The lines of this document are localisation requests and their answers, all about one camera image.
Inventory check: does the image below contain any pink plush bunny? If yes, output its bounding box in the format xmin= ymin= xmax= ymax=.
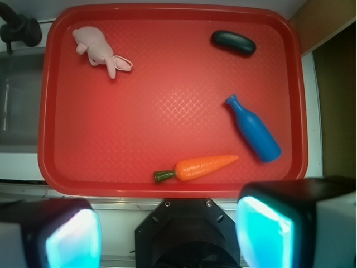
xmin=72 ymin=26 xmax=133 ymax=79

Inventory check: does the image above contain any blue toy bottle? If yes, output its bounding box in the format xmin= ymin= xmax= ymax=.
xmin=225 ymin=94 xmax=282 ymax=162

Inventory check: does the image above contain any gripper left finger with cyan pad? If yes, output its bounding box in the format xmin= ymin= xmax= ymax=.
xmin=1 ymin=198 xmax=102 ymax=267

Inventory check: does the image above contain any black faucet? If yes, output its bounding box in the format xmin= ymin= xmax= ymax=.
xmin=1 ymin=2 xmax=42 ymax=55

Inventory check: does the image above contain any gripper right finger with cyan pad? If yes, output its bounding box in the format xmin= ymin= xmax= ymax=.
xmin=235 ymin=176 xmax=356 ymax=267

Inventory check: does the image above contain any orange toy carrot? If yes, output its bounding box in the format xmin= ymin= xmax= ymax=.
xmin=153 ymin=155 xmax=239 ymax=183

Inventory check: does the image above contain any grey sink basin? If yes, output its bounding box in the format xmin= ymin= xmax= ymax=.
xmin=1 ymin=47 xmax=45 ymax=153

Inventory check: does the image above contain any dark green toy cucumber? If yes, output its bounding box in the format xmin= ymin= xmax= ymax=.
xmin=211 ymin=30 xmax=257 ymax=55

